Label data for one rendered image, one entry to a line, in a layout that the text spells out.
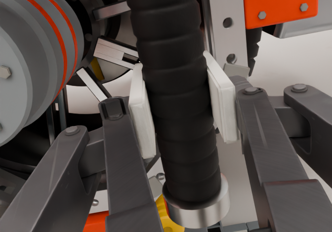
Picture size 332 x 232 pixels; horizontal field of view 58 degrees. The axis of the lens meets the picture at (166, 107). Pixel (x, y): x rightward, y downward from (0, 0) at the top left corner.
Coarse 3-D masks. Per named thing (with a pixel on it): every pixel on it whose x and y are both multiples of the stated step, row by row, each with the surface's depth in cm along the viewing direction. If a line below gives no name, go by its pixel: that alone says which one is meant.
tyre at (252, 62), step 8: (248, 32) 45; (256, 32) 45; (248, 40) 45; (256, 40) 46; (248, 48) 46; (256, 48) 46; (248, 56) 46; (248, 64) 47; (216, 128) 51; (0, 168) 52; (8, 168) 53; (24, 176) 53
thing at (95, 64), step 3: (93, 60) 67; (96, 60) 67; (93, 63) 67; (96, 63) 67; (93, 66) 67; (96, 66) 67; (99, 66) 67; (93, 69) 67; (96, 69) 67; (99, 69) 68; (96, 72) 68; (99, 72) 68; (96, 75) 68; (99, 75) 68; (102, 75) 68; (99, 78) 68; (102, 78) 68
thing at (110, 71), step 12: (108, 0) 62; (108, 24) 60; (120, 24) 64; (108, 36) 65; (120, 36) 65; (132, 36) 65; (108, 72) 68; (120, 72) 68; (72, 84) 69; (84, 84) 69
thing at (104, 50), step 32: (96, 0) 49; (96, 32) 46; (128, 64) 48; (64, 96) 50; (96, 96) 50; (32, 128) 62; (64, 128) 52; (96, 128) 66; (0, 160) 52; (32, 160) 54
